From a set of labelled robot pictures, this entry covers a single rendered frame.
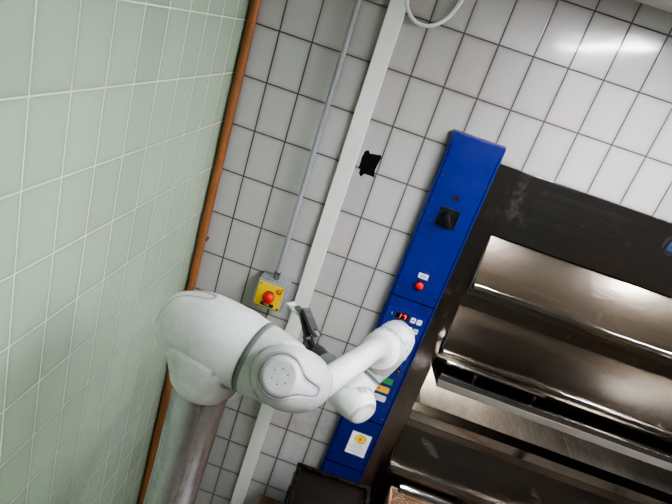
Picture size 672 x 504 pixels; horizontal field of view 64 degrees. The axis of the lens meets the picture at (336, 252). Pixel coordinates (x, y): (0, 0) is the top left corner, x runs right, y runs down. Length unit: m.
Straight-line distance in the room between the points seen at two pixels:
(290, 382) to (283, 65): 1.07
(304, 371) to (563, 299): 1.14
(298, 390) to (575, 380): 1.29
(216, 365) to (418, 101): 1.01
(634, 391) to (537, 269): 0.54
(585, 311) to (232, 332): 1.24
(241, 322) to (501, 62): 1.07
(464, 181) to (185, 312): 0.98
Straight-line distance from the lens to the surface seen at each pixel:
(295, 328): 1.89
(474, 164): 1.63
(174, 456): 1.10
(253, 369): 0.87
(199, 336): 0.93
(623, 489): 2.32
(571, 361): 1.98
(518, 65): 1.65
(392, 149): 1.65
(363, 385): 1.43
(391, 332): 1.43
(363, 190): 1.69
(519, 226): 1.73
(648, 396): 2.10
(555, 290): 1.83
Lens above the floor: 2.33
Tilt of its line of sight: 22 degrees down
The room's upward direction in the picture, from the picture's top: 19 degrees clockwise
